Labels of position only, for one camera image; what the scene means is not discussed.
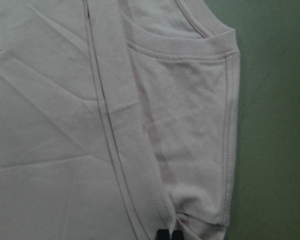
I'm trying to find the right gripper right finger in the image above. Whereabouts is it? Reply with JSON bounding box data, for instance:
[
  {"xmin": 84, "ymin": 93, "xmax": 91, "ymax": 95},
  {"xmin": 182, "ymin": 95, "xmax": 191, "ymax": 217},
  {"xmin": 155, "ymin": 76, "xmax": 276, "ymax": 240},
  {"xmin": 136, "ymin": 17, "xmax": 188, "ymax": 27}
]
[{"xmin": 171, "ymin": 230, "xmax": 184, "ymax": 240}]

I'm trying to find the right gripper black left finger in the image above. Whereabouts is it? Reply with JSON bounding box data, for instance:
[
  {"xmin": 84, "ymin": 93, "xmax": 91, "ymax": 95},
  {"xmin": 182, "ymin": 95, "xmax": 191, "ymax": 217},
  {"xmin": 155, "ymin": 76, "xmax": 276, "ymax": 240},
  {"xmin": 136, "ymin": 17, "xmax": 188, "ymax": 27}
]
[{"xmin": 155, "ymin": 229, "xmax": 170, "ymax": 240}]

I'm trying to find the pink Snoopy t-shirt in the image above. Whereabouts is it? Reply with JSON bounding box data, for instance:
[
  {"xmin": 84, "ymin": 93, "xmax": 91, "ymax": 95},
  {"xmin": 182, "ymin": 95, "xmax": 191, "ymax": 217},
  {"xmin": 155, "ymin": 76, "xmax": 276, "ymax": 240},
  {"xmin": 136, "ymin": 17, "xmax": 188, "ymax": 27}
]
[{"xmin": 0, "ymin": 0, "xmax": 240, "ymax": 240}]

